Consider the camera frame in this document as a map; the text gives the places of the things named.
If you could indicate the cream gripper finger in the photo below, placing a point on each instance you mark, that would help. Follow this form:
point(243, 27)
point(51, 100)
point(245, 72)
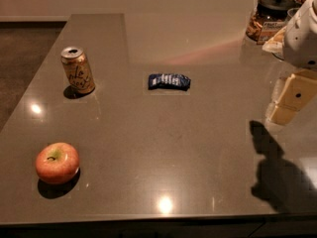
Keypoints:
point(280, 115)
point(297, 92)

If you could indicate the blue rxbar wrapper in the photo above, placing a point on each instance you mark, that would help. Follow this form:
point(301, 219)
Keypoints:
point(168, 81)

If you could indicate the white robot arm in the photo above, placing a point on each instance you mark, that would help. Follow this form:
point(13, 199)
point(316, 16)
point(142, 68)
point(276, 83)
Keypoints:
point(299, 46)

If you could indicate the red yellow apple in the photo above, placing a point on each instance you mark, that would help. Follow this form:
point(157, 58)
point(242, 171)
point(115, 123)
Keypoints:
point(57, 163)

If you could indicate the snack packet pale wrapper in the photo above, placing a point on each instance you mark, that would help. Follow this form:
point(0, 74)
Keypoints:
point(275, 44)

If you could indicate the glass jar black lid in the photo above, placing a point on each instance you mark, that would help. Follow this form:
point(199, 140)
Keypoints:
point(267, 19)

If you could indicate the gold soda can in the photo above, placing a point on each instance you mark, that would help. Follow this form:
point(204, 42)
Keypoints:
point(77, 69)

